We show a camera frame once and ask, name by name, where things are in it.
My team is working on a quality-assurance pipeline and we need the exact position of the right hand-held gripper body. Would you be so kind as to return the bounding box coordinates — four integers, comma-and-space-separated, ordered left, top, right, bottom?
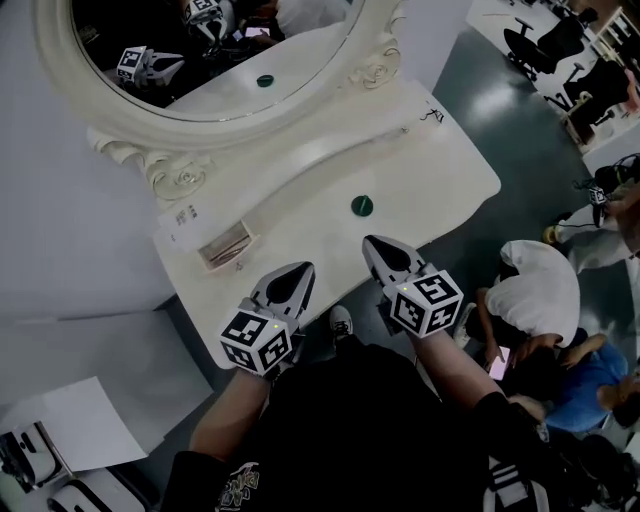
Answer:
384, 262, 464, 340

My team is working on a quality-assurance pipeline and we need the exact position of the white paper label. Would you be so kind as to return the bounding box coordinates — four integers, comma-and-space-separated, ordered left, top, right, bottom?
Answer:
157, 202, 211, 254

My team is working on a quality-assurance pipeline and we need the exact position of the white ornate oval mirror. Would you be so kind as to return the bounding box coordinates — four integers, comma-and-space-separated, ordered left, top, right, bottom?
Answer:
32, 0, 409, 201

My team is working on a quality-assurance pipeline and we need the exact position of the white box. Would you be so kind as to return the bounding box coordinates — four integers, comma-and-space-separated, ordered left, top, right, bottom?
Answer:
0, 375, 149, 474

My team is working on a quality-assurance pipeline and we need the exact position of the person's left forearm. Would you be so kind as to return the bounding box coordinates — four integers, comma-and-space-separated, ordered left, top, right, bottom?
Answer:
188, 367, 274, 464

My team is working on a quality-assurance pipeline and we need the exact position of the black office chair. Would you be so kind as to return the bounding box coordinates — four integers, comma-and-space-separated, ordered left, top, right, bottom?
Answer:
544, 57, 634, 129
502, 7, 599, 84

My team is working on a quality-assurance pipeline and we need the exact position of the white dressing table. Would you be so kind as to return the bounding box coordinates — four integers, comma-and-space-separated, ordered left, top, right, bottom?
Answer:
152, 79, 503, 326

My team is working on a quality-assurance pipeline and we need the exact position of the person's white shoe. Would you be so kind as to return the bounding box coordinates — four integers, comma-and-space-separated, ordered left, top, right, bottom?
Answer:
328, 304, 355, 344

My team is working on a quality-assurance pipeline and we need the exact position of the person's black shirt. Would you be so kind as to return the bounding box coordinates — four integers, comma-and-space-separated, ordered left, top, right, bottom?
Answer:
159, 334, 566, 512

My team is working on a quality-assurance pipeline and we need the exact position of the smartphone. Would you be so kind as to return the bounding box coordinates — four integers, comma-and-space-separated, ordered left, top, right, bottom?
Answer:
487, 344, 514, 382

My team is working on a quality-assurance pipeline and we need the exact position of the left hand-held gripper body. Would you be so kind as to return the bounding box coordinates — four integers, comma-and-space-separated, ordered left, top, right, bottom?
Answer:
218, 294, 304, 377

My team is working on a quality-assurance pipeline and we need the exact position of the person's right forearm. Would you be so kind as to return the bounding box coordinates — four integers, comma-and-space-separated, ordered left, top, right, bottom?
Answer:
407, 327, 506, 416

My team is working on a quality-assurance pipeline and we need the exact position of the white boxy appliance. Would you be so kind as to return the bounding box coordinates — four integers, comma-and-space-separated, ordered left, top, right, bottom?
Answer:
47, 469, 146, 512
0, 422, 64, 494

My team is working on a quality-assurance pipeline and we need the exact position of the small white drawer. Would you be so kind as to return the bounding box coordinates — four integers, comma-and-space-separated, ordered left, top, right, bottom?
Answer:
196, 219, 262, 274

